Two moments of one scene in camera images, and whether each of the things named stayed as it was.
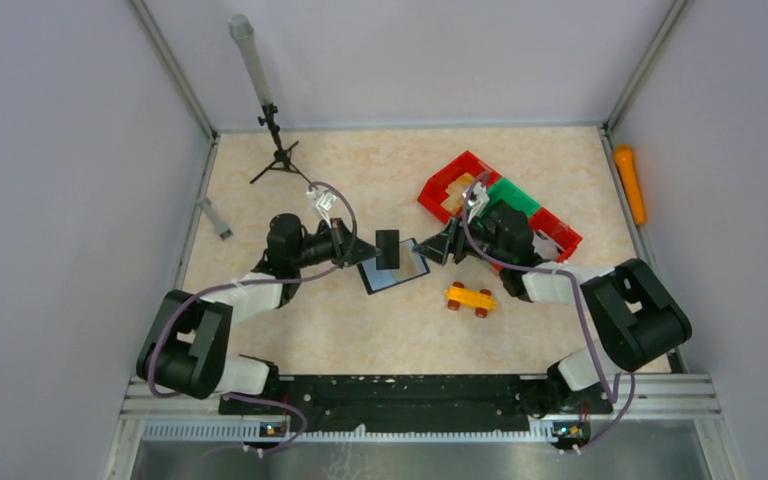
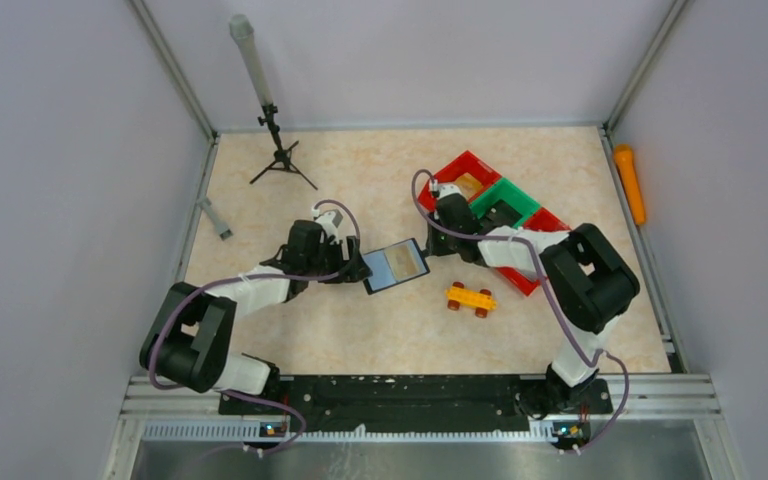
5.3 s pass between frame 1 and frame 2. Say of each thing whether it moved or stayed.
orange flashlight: stayed
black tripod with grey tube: stayed
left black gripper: moved
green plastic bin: stayed
